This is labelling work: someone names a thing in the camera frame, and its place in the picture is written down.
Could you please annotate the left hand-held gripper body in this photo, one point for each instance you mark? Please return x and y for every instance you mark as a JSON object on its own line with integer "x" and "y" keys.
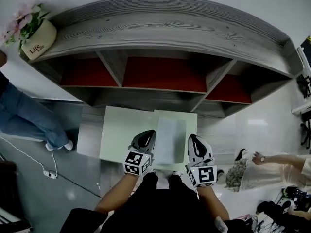
{"x": 137, "y": 160}

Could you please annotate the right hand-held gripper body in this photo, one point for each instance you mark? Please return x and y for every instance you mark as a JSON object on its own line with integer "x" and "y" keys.
{"x": 202, "y": 173}

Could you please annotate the white sheet of paper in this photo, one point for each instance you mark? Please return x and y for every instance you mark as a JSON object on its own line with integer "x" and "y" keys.
{"x": 170, "y": 139}

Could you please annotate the person's left forearm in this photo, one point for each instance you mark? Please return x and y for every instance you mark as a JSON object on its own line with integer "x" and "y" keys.
{"x": 116, "y": 193}

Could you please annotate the person's right forearm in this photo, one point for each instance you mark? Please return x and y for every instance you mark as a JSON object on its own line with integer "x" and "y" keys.
{"x": 211, "y": 200}

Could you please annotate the person's white shoe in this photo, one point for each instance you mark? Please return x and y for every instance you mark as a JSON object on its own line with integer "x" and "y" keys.
{"x": 150, "y": 170}
{"x": 177, "y": 173}

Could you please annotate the white low table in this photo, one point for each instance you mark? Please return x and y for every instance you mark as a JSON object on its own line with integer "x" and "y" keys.
{"x": 121, "y": 130}

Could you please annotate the person's black trousers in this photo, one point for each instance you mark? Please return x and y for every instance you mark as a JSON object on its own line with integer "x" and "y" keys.
{"x": 158, "y": 207}

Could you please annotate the clear plastic sleeve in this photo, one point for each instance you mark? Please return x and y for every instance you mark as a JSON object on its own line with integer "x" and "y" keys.
{"x": 171, "y": 120}

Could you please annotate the black bag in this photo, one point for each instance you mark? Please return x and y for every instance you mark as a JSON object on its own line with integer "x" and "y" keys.
{"x": 279, "y": 210}

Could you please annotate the grey wooden shelf unit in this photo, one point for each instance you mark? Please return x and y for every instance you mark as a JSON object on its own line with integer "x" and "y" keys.
{"x": 158, "y": 33}

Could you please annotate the dark cabinet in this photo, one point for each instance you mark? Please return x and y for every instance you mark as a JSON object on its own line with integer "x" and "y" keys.
{"x": 9, "y": 198}

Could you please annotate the black office chair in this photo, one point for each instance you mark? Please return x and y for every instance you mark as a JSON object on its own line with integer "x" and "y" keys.
{"x": 305, "y": 86}

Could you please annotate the cream pot with pink flowers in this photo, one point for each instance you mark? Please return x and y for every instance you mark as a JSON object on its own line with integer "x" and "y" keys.
{"x": 40, "y": 39}

